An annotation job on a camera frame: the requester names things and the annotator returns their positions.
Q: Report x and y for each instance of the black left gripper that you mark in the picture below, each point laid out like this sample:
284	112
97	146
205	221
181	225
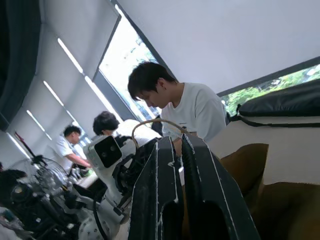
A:
130	172

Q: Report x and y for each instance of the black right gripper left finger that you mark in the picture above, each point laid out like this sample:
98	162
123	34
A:
150	190

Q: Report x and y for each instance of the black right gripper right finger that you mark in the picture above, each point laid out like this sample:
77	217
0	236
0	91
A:
212	180

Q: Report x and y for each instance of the person with bushy dark hair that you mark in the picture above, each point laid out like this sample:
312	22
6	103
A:
106	123

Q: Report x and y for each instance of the person in white shirt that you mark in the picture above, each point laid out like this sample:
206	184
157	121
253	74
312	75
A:
65	150

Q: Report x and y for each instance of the person in white t-shirt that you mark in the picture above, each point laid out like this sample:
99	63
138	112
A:
195	110

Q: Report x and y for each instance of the black padded cover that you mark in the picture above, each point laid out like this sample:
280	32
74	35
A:
282	102

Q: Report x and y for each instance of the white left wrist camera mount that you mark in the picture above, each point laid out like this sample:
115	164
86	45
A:
107	150

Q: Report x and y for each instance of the black camera equipment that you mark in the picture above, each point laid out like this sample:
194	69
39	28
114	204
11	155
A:
32	207

